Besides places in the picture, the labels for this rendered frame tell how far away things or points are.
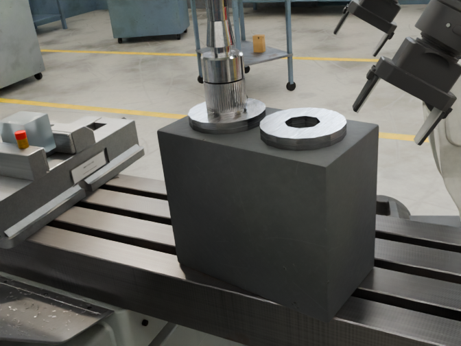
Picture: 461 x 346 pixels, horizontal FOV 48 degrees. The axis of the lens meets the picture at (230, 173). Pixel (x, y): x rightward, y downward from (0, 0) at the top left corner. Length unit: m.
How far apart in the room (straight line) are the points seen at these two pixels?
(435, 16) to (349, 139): 0.28
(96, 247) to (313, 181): 0.37
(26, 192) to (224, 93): 0.38
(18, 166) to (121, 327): 0.29
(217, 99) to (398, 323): 0.31
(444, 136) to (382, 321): 0.51
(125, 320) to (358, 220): 0.37
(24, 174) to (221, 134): 0.38
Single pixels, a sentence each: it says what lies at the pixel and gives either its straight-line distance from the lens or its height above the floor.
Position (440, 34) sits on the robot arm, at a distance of 0.76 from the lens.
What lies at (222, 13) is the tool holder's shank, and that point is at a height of 1.23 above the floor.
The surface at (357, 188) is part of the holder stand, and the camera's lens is 0.56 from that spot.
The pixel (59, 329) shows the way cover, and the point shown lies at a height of 0.86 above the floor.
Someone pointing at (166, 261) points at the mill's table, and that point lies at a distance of 0.70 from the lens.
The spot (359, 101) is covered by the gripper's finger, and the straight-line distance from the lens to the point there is 0.79.
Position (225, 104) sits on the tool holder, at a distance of 0.58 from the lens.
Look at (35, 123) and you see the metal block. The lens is 0.88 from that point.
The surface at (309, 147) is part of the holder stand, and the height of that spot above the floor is 1.11.
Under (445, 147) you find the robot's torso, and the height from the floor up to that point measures 0.90.
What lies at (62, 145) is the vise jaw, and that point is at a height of 1.01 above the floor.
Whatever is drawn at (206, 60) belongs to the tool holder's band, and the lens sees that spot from 0.57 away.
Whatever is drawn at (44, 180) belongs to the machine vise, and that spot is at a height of 0.98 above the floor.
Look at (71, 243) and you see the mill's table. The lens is 0.79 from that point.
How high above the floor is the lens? 1.31
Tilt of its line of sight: 26 degrees down
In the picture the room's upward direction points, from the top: 6 degrees counter-clockwise
